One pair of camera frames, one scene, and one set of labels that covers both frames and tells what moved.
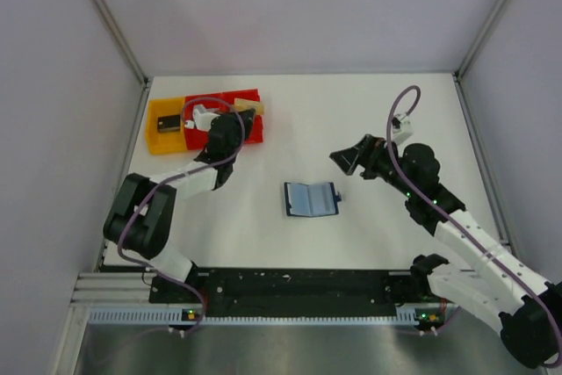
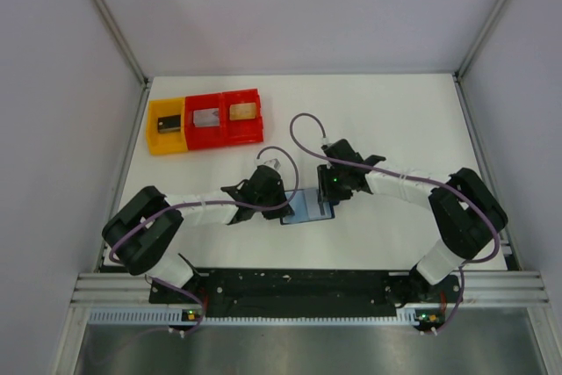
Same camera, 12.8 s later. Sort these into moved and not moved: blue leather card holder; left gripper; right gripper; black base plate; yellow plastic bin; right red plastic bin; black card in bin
Moved: left gripper; blue leather card holder; right gripper
Not moved: black base plate; right red plastic bin; black card in bin; yellow plastic bin
